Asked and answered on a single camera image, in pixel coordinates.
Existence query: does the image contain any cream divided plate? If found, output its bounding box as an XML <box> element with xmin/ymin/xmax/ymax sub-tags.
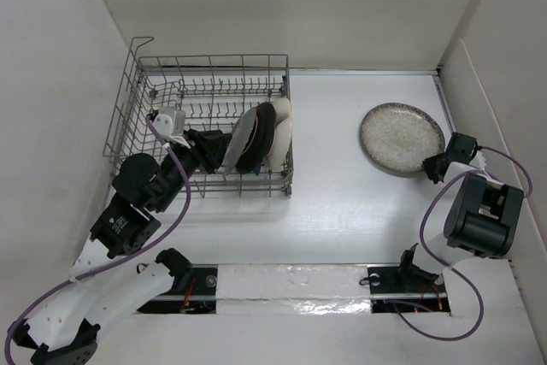
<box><xmin>265</xmin><ymin>97</ymin><xmax>293</xmax><ymax>171</ymax></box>

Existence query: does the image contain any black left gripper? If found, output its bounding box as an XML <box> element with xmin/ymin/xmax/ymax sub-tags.
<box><xmin>155</xmin><ymin>127</ymin><xmax>232</xmax><ymax>212</ymax></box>

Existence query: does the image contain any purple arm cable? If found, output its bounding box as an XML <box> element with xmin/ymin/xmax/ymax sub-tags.
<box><xmin>3</xmin><ymin>113</ymin><xmax>192</xmax><ymax>365</ymax></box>
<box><xmin>392</xmin><ymin>146</ymin><xmax>534</xmax><ymax>337</ymax></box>

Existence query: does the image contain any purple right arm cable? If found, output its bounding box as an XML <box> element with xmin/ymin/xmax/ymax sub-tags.
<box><xmin>392</xmin><ymin>146</ymin><xmax>534</xmax><ymax>337</ymax></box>

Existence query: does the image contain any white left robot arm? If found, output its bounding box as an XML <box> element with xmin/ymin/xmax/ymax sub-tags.
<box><xmin>4</xmin><ymin>129</ymin><xmax>232</xmax><ymax>364</ymax></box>

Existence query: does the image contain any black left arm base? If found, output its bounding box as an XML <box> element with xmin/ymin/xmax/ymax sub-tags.
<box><xmin>137</xmin><ymin>265</ymin><xmax>218</xmax><ymax>315</ymax></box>

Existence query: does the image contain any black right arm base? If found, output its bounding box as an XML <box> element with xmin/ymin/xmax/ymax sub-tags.
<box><xmin>359</xmin><ymin>265</ymin><xmax>450</xmax><ymax>314</ymax></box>

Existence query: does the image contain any grey wire dish rack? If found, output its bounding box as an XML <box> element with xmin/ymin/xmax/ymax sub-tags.
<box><xmin>103</xmin><ymin>37</ymin><xmax>291</xmax><ymax>176</ymax></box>

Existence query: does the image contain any grey plate with gold tree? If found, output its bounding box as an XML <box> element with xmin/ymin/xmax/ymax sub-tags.
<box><xmin>221</xmin><ymin>108</ymin><xmax>256</xmax><ymax>175</ymax></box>

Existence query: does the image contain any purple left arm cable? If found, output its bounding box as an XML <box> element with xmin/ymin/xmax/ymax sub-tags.
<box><xmin>3</xmin><ymin>113</ymin><xmax>192</xmax><ymax>365</ymax></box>

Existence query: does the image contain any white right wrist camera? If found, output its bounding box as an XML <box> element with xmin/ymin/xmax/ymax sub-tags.
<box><xmin>471</xmin><ymin>150</ymin><xmax>487</xmax><ymax>174</ymax></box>

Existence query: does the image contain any speckled beige round plate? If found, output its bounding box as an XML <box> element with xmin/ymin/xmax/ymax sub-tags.
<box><xmin>359</xmin><ymin>103</ymin><xmax>445</xmax><ymax>175</ymax></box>

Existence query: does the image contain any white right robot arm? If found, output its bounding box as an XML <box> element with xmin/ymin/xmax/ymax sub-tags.
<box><xmin>394</xmin><ymin>132</ymin><xmax>532</xmax><ymax>291</ymax></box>

